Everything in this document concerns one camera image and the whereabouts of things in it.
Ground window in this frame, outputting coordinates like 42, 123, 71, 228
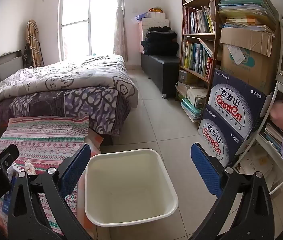
58, 0, 118, 60

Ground upper Ganten water box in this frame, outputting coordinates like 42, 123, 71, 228
208, 70, 272, 139

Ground ganten water box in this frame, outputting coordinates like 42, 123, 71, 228
198, 105, 252, 167
208, 70, 272, 139

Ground stack of books on floor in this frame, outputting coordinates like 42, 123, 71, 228
175, 81, 208, 123

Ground pile of dark clothes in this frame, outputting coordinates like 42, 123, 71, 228
141, 26, 179, 57

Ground blue cardboard box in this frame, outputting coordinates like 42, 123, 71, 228
2, 175, 17, 215

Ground sheer white curtain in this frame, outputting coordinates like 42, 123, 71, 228
114, 0, 128, 61

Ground patterned striped tablecloth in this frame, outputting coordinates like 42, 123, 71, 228
0, 115, 90, 235

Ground brown cardboard box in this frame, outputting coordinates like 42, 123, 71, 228
220, 28, 279, 94

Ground plaid coat on rack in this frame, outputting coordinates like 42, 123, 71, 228
23, 20, 44, 68

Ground white cartoon print duvet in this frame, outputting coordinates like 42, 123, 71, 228
0, 54, 138, 108

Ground lower Ganten water box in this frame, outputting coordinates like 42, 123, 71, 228
198, 105, 252, 167

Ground black storage bench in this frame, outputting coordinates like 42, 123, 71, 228
141, 54, 179, 98

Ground white tissue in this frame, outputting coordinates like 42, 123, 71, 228
24, 159, 36, 176

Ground wooden bookshelf with books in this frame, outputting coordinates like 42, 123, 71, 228
179, 0, 221, 98

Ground grey padded headboard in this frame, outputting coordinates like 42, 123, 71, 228
0, 50, 23, 82

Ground white plastic trash bin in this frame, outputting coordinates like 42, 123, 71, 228
84, 148, 178, 228

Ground white storage drawers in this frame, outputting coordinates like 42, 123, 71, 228
138, 12, 170, 42

